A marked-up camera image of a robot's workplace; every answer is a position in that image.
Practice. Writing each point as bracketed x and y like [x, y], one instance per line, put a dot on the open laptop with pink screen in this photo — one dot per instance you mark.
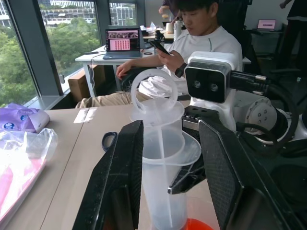
[122, 43]

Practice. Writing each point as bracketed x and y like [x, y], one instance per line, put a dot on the clear plastic measuring cup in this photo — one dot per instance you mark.
[163, 148]

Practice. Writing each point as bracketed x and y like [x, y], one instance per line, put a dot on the small laptop with pink screen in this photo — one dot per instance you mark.
[266, 24]

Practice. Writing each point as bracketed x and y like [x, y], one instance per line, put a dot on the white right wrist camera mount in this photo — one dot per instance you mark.
[211, 64]

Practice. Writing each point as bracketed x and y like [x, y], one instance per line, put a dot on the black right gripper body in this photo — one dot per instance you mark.
[192, 119]

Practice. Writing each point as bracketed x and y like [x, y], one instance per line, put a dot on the brown cardboard box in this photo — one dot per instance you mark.
[84, 83]

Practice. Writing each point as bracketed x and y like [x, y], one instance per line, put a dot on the white office desk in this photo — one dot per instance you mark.
[100, 58]

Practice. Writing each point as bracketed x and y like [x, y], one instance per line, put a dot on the man's left hand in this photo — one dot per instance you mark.
[171, 61]

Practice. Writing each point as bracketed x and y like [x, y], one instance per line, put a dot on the white water bottle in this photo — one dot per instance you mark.
[178, 30]

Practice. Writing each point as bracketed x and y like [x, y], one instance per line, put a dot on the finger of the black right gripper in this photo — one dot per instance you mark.
[187, 178]

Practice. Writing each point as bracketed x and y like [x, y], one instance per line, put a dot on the clear plastic bag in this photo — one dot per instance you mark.
[21, 163]

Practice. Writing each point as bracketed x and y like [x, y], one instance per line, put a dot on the purple tissue pack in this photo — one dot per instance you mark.
[21, 117]

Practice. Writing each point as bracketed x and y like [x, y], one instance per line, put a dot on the seated man in white shirt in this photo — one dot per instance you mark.
[216, 40]

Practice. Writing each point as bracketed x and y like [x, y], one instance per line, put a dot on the standing person in dark clothes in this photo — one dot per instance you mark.
[293, 31]

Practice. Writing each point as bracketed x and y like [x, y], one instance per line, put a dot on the orange round base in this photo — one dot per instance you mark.
[199, 224]

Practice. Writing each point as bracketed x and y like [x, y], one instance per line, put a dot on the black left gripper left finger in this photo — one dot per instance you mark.
[115, 172]

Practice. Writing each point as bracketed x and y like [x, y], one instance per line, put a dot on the black wrist watch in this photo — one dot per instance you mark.
[180, 70]

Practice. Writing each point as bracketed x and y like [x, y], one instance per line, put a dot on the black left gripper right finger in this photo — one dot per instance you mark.
[225, 172]

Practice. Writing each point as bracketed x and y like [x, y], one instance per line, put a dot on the black smartphone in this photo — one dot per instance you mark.
[160, 47]

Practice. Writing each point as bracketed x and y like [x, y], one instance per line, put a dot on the man's right hand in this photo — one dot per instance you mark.
[124, 70]

